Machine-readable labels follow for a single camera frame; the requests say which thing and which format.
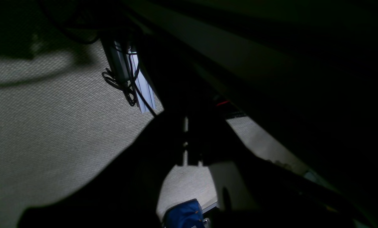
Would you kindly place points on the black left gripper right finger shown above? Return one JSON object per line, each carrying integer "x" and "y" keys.
{"x": 255, "y": 193}

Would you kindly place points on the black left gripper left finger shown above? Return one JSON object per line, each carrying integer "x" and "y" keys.
{"x": 125, "y": 194}

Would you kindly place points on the blue object on floor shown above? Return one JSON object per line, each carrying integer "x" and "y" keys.
{"x": 188, "y": 214}

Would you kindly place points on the aluminium frame leg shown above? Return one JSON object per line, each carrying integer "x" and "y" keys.
{"x": 125, "y": 74}

